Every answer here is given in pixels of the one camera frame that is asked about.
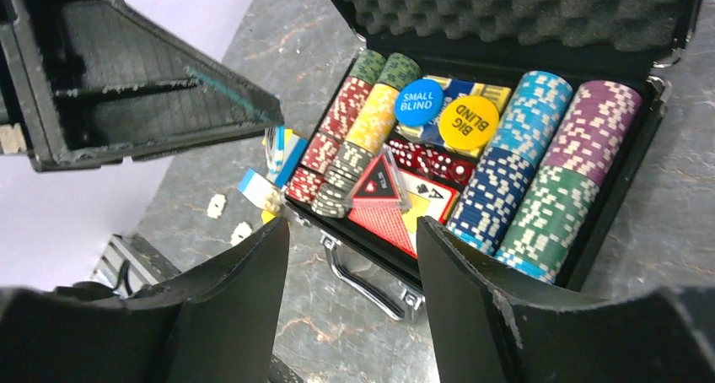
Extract red playing card deck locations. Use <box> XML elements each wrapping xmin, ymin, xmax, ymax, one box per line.
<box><xmin>348</xmin><ymin>170</ymin><xmax>460</xmax><ymax>258</ymax></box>

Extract blue grey block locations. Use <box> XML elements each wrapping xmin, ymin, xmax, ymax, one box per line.
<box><xmin>274</xmin><ymin>129</ymin><xmax>308</xmax><ymax>188</ymax></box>

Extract red chip row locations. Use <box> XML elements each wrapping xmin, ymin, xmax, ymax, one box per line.
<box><xmin>286</xmin><ymin>50</ymin><xmax>387</xmax><ymax>203</ymax></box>

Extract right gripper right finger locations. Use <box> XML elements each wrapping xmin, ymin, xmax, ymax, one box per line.
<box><xmin>417</xmin><ymin>218</ymin><xmax>714</xmax><ymax>382</ymax></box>

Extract yellow round button chip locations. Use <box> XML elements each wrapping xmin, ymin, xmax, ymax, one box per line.
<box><xmin>438</xmin><ymin>95</ymin><xmax>499</xmax><ymax>150</ymax></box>

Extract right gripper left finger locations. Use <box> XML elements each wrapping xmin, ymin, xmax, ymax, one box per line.
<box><xmin>1</xmin><ymin>218</ymin><xmax>290</xmax><ymax>382</ymax></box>

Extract yellow long block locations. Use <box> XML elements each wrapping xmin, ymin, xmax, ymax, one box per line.
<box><xmin>261</xmin><ymin>210</ymin><xmax>276</xmax><ymax>224</ymax></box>

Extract red dice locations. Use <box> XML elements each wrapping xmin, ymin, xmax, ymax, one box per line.
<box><xmin>386</xmin><ymin>138</ymin><xmax>476</xmax><ymax>186</ymax></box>

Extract white blue block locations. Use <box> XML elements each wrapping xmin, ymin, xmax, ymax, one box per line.
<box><xmin>237</xmin><ymin>168</ymin><xmax>282</xmax><ymax>215</ymax></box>

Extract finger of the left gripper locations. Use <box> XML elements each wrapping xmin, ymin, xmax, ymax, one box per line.
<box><xmin>1</xmin><ymin>0</ymin><xmax>284</xmax><ymax>172</ymax></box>

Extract green purple chip row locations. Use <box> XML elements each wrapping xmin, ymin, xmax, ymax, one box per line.
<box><xmin>495</xmin><ymin>80</ymin><xmax>642</xmax><ymax>283</ymax></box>

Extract blue round button chip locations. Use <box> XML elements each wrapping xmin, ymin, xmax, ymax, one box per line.
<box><xmin>395</xmin><ymin>78</ymin><xmax>444</xmax><ymax>127</ymax></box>

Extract blue chip row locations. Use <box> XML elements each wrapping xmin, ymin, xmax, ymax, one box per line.
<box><xmin>446</xmin><ymin>71</ymin><xmax>573</xmax><ymax>256</ymax></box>

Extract black poker case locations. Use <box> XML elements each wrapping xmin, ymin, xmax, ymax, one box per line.
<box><xmin>282</xmin><ymin>0</ymin><xmax>709</xmax><ymax>321</ymax></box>

